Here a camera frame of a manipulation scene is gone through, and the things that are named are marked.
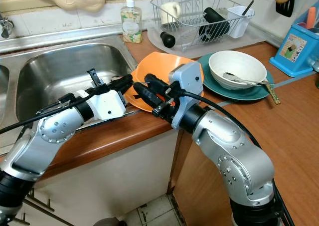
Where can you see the metal spoon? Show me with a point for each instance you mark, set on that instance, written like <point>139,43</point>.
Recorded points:
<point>229,76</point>

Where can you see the grey robot foot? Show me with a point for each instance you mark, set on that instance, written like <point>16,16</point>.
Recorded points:
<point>106,222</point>

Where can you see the cream mug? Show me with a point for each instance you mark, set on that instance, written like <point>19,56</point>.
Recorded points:
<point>170,12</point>

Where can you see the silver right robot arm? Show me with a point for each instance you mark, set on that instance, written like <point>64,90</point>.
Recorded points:
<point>234,151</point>

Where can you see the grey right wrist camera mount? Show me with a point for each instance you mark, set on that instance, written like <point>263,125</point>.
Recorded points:
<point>188,79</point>

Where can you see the black tumbler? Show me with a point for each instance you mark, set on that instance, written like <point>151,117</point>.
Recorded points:
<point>214,25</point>

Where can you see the metal faucet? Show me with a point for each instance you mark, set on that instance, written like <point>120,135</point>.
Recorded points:
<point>7,27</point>

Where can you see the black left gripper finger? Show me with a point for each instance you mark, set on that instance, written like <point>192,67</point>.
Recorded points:
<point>96,79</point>
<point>118,83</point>

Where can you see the white cabinet front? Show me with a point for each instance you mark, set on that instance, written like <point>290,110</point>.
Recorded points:
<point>109,181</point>

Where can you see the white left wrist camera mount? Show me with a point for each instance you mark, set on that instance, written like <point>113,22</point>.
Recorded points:
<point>110,106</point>

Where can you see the blue plastic utensil holder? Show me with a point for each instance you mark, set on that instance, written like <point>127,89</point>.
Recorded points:
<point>294,49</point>

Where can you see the small black bottle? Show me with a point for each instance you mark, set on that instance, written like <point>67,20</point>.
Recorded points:
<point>168,40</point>

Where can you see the white bowl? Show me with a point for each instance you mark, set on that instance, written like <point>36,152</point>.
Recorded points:
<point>238,62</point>

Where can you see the grey drying mat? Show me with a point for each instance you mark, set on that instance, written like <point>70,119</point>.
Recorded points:
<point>214,51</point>

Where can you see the clear soap pump bottle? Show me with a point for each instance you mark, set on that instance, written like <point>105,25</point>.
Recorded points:
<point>131,26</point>

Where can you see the white plastic utensil cup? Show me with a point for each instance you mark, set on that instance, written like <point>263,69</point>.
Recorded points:
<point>239,24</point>

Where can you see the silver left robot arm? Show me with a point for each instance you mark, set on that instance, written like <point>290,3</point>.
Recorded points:
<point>45,141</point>

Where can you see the teal plate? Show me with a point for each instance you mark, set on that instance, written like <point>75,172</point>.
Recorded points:
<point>234,94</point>

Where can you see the stainless steel sink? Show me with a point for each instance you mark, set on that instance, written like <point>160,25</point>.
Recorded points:
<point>60,76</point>

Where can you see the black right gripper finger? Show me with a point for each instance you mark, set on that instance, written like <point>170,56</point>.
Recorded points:
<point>147,95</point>
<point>159,83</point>

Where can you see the brown wooden cabinet door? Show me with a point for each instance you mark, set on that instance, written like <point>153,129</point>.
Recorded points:
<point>199,191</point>

